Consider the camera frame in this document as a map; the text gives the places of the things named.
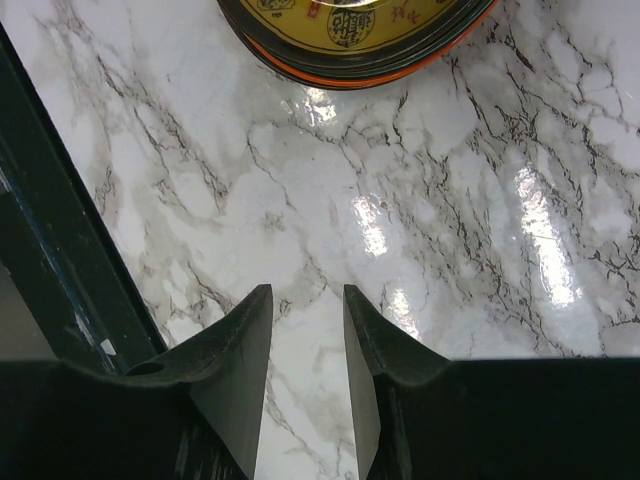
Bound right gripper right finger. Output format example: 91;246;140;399
344;285;639;479

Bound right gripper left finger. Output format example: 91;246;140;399
1;284;273;479

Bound orange plate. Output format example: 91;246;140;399
244;0;501;92

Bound plain yellow plate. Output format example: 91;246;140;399
231;0;470;55

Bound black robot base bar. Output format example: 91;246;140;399
1;33;167;374

